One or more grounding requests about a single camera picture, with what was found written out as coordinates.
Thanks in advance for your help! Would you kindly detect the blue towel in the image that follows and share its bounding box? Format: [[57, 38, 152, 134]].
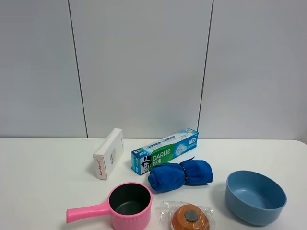
[[148, 158, 213, 192]]

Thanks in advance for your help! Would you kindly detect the Darlie toothpaste box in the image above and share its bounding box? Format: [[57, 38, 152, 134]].
[[131, 128, 199, 175]]

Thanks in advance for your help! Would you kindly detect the white rectangular carton box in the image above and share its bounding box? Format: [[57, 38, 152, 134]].
[[93, 128, 124, 180]]

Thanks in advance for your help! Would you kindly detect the wrapped orange round cake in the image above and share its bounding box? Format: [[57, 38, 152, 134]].
[[158, 201, 215, 230]]

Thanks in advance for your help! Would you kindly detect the blue plastic bowl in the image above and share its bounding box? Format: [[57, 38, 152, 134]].
[[225, 170, 287, 226]]

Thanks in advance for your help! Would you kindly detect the pink saucepan with handle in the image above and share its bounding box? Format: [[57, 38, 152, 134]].
[[66, 182, 153, 230]]

